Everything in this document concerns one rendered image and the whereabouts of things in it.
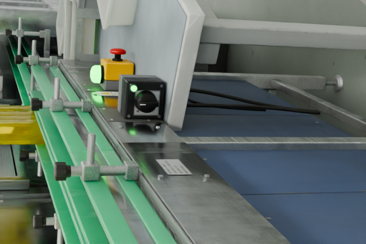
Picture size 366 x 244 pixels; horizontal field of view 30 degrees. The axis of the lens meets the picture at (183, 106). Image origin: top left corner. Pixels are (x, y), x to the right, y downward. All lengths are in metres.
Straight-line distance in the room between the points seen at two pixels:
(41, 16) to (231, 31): 1.66
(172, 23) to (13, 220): 0.65
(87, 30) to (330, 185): 1.17
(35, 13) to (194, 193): 2.03
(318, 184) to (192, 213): 0.32
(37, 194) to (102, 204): 0.88
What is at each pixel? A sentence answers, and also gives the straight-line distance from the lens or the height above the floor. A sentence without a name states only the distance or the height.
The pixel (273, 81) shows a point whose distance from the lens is 2.12.
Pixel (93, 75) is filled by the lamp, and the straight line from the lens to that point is 1.67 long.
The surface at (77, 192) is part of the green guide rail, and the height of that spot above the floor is 0.95.
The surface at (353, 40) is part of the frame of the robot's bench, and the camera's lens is 1.50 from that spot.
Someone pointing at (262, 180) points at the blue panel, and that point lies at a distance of 1.15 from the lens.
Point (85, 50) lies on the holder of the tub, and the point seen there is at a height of 0.80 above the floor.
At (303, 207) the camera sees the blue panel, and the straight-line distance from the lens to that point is 1.05.
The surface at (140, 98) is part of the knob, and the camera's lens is 1.36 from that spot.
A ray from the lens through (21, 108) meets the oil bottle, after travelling 2.01.
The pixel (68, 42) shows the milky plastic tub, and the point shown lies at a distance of 2.30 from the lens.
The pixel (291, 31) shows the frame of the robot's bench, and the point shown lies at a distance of 1.42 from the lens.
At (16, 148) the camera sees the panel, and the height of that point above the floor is 1.00.
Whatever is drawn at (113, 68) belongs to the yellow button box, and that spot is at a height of 0.81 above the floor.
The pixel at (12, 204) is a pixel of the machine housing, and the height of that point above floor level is 1.03.
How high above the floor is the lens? 1.13
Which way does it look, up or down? 17 degrees down
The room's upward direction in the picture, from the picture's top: 89 degrees counter-clockwise
